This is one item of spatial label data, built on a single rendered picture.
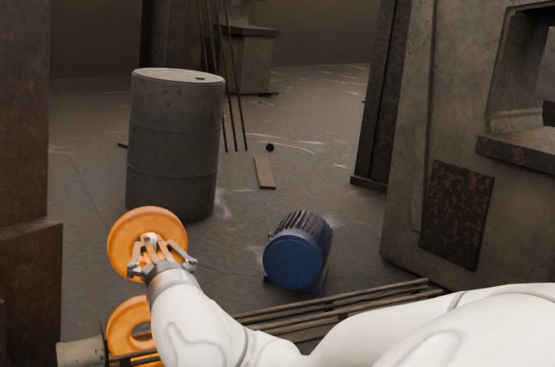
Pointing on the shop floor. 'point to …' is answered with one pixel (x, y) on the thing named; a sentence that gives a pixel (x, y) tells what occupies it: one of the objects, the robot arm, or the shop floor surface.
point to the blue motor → (298, 252)
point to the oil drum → (174, 140)
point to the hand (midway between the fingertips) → (149, 237)
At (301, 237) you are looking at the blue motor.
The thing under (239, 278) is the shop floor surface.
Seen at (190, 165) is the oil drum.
